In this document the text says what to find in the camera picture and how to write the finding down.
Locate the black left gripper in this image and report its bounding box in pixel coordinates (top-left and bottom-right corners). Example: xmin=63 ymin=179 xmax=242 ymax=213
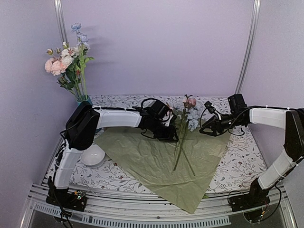
xmin=151 ymin=119 xmax=180 ymax=142

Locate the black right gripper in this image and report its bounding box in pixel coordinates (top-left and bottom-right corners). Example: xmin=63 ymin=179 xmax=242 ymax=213
xmin=199 ymin=113 xmax=244 ymax=137

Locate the blue hydrangea stem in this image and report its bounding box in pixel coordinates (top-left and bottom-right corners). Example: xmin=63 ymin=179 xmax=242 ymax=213
xmin=171 ymin=102 xmax=202 ymax=178

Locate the beige printed ribbon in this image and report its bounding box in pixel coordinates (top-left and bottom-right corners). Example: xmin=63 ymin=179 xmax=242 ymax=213
xmin=231 ymin=138 xmax=247 ymax=147

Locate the green tissue paper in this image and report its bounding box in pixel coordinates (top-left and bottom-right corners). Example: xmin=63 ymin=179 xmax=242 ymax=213
xmin=95 ymin=127 xmax=230 ymax=214

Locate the white flower stem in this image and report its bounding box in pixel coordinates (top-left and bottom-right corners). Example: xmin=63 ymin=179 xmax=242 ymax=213
xmin=72 ymin=47 xmax=84 ymax=101
xmin=60 ymin=41 xmax=80 ymax=99

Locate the pink flower stem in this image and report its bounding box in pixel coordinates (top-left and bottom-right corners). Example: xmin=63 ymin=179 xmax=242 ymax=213
xmin=49 ymin=58 xmax=80 ymax=98
xmin=45 ymin=48 xmax=74 ymax=95

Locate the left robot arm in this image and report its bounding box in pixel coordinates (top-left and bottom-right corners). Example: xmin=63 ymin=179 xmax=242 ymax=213
xmin=47 ymin=98 xmax=179 ymax=206

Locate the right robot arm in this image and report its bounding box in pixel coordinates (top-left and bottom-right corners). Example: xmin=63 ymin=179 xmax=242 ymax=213
xmin=199 ymin=94 xmax=304 ymax=207

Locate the teal cylindrical vase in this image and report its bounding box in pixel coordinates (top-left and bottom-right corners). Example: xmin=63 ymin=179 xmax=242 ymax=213
xmin=76 ymin=95 xmax=93 ymax=105

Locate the white bowl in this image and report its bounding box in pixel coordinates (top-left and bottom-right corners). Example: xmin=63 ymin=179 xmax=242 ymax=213
xmin=80 ymin=144 xmax=105 ymax=168

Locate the floral patterned table mat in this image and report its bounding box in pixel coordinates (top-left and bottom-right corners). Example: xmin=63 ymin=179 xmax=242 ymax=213
xmin=42 ymin=95 xmax=267 ymax=194

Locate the blue flower stem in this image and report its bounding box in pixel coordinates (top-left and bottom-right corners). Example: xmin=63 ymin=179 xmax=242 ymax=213
xmin=71 ymin=22 xmax=94 ymax=102

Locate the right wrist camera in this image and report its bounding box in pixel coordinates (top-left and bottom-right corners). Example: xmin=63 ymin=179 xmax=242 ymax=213
xmin=204 ymin=101 xmax=222 ymax=120

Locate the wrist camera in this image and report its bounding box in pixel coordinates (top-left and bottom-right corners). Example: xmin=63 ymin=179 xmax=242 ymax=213
xmin=148 ymin=100 xmax=174 ymax=127
xmin=204 ymin=101 xmax=222 ymax=120

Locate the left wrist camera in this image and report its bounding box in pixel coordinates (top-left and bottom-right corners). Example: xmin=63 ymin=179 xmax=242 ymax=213
xmin=148 ymin=100 xmax=174 ymax=127

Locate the black right camera cable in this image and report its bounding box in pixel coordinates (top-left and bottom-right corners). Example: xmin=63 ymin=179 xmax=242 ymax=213
xmin=198 ymin=108 xmax=250 ymax=137

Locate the black camera cable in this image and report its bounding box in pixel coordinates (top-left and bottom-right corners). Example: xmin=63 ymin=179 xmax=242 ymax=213
xmin=198 ymin=108 xmax=250 ymax=137
xmin=133 ymin=97 xmax=174 ymax=138

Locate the black left camera cable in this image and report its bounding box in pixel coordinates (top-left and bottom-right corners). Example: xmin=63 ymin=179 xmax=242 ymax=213
xmin=133 ymin=97 xmax=174 ymax=138

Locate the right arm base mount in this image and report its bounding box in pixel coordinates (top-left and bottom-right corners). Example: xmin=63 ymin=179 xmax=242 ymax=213
xmin=227 ymin=190 xmax=270 ymax=212

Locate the right aluminium frame post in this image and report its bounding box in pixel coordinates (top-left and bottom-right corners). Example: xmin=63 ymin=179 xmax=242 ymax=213
xmin=235 ymin=0 xmax=261 ymax=94

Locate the aluminium front rail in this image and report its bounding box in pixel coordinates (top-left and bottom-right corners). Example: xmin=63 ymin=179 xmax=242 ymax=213
xmin=20 ymin=183 xmax=299 ymax=228

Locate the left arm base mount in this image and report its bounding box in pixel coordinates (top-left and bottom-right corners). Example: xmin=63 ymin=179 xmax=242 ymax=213
xmin=46 ymin=188 xmax=87 ymax=212

